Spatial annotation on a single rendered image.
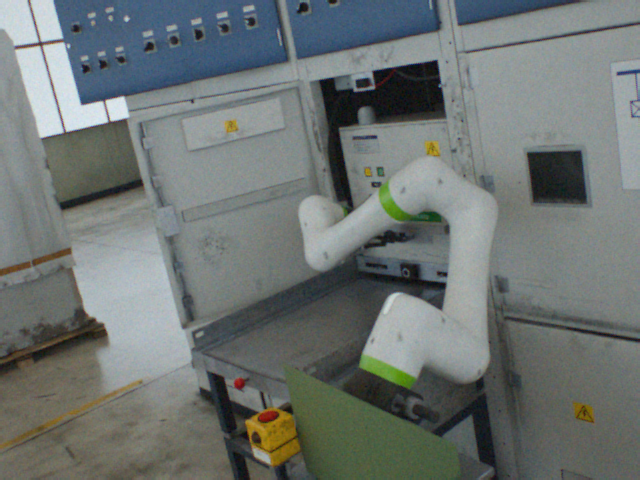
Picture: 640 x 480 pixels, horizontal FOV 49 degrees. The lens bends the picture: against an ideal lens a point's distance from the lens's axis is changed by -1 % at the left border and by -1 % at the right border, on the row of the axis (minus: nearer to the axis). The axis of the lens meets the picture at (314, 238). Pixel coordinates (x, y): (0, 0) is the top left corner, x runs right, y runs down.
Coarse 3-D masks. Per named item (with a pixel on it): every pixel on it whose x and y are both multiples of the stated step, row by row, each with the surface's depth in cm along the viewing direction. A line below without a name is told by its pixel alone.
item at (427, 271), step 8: (360, 256) 261; (368, 256) 258; (368, 264) 259; (376, 264) 256; (384, 264) 253; (392, 264) 249; (424, 264) 237; (432, 264) 235; (440, 264) 233; (376, 272) 257; (384, 272) 254; (392, 272) 251; (400, 272) 248; (424, 272) 239; (432, 272) 236; (440, 272) 233; (432, 280) 237; (440, 280) 234
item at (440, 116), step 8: (424, 112) 247; (432, 112) 242; (440, 112) 237; (376, 120) 252; (384, 120) 248; (392, 120) 243; (400, 120) 238; (408, 120) 233; (416, 120) 223; (424, 120) 220; (432, 120) 218; (440, 120) 215; (344, 128) 248; (352, 128) 245; (448, 128) 214; (400, 232) 245
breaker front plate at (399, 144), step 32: (384, 128) 234; (416, 128) 223; (352, 160) 250; (384, 160) 238; (448, 160) 218; (352, 192) 255; (416, 224) 236; (448, 224) 226; (384, 256) 253; (416, 256) 241; (448, 256) 230
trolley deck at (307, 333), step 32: (352, 288) 253; (384, 288) 246; (288, 320) 234; (320, 320) 228; (352, 320) 223; (192, 352) 226; (224, 352) 218; (256, 352) 213; (288, 352) 208; (320, 352) 203; (256, 384) 200
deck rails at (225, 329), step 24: (288, 288) 245; (312, 288) 252; (336, 288) 255; (240, 312) 233; (264, 312) 239; (288, 312) 241; (192, 336) 222; (216, 336) 227; (360, 336) 191; (336, 360) 186
